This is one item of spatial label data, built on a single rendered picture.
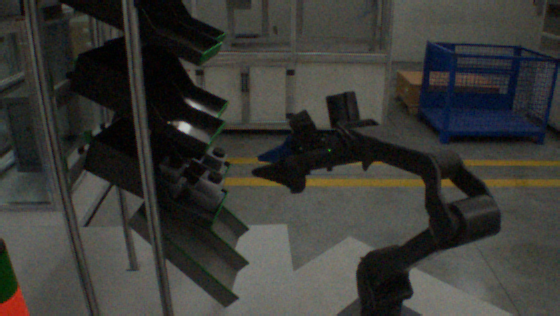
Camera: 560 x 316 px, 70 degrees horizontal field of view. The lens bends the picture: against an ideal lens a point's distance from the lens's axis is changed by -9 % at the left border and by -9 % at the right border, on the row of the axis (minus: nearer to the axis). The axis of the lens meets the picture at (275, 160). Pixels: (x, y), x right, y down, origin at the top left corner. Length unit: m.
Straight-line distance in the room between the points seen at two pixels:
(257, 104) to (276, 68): 0.44
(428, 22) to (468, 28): 0.88
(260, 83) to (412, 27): 5.32
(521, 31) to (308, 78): 6.55
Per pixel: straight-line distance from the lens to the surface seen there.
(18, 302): 0.51
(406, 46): 9.41
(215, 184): 0.89
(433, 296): 1.27
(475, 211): 0.57
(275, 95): 4.65
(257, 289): 1.23
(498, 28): 10.07
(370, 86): 4.71
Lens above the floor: 1.65
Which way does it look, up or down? 23 degrees down
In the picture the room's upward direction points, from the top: straight up
